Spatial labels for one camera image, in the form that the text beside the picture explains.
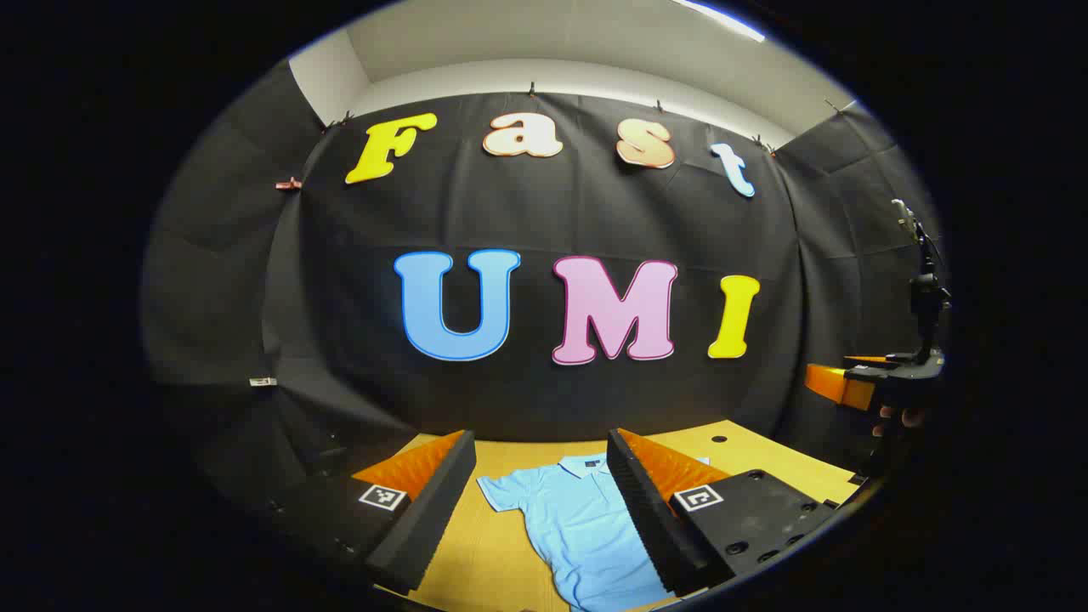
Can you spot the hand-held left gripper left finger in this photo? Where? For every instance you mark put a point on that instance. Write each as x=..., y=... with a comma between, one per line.
x=433, y=518

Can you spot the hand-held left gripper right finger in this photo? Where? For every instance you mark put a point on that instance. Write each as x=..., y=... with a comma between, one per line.
x=646, y=527

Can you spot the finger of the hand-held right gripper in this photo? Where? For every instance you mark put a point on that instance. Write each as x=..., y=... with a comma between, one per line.
x=867, y=360
x=837, y=387

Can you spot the light blue T-shirt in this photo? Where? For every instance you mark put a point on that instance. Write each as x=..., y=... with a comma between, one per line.
x=578, y=527

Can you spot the black backdrop cloth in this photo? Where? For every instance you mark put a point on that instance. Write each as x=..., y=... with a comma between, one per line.
x=527, y=212

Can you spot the small pink clip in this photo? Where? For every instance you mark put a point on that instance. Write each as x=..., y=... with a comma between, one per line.
x=289, y=184

